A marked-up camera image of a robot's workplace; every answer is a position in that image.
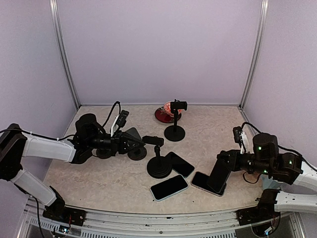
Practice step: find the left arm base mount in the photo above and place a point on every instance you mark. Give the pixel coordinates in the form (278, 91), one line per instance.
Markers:
(69, 216)

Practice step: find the phone lower left blue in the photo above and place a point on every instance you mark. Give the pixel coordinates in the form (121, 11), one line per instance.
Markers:
(169, 187)

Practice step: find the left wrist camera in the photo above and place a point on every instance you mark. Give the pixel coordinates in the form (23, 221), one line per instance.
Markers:
(119, 122)

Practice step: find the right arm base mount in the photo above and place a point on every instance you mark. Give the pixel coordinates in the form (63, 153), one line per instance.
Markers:
(264, 210)

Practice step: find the phone lower right pink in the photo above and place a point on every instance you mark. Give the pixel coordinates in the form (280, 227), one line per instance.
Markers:
(200, 181)

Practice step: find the black pole stand centre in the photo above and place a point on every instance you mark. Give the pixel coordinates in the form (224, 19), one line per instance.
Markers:
(174, 132)

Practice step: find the phone upper left blue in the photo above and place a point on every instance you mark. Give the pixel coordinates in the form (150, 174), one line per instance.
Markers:
(179, 165)

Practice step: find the left aluminium frame post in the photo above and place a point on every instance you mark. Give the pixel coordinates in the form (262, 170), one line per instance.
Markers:
(62, 52)

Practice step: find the red saucer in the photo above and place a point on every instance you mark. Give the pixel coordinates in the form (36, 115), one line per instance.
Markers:
(162, 116)

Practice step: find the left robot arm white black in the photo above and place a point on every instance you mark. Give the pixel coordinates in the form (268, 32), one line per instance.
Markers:
(90, 139)

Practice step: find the aluminium frame post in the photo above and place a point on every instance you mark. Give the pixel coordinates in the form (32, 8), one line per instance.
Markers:
(62, 52)
(256, 53)

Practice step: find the red patterned teacup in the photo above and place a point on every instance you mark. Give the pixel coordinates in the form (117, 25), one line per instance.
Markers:
(167, 109)

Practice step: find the phone blue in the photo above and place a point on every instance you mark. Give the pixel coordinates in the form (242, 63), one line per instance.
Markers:
(179, 165)
(169, 187)

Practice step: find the left folding phone stand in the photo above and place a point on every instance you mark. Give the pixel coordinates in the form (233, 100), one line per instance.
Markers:
(103, 153)

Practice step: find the middle folding phone stand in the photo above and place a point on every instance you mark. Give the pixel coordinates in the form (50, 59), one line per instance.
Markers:
(139, 152)

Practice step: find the right aluminium frame post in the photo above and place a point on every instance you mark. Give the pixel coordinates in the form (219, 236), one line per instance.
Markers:
(256, 53)

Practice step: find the black pole stand clamp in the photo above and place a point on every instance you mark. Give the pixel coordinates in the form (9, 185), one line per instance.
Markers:
(159, 166)

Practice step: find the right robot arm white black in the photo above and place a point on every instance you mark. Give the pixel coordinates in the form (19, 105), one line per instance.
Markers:
(289, 167)

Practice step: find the front aluminium rail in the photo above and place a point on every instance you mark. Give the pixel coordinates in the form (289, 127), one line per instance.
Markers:
(106, 224)

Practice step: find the light blue mug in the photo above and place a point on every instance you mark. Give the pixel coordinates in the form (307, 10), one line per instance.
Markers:
(269, 183)

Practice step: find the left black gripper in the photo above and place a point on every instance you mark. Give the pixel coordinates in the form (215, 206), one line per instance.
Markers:
(119, 144)

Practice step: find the folding phone stand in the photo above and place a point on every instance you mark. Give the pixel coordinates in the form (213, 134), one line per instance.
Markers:
(139, 152)
(103, 153)

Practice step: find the phone black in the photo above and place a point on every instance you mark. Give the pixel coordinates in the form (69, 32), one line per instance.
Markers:
(218, 176)

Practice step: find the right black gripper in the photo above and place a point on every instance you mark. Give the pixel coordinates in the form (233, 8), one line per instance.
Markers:
(234, 163)

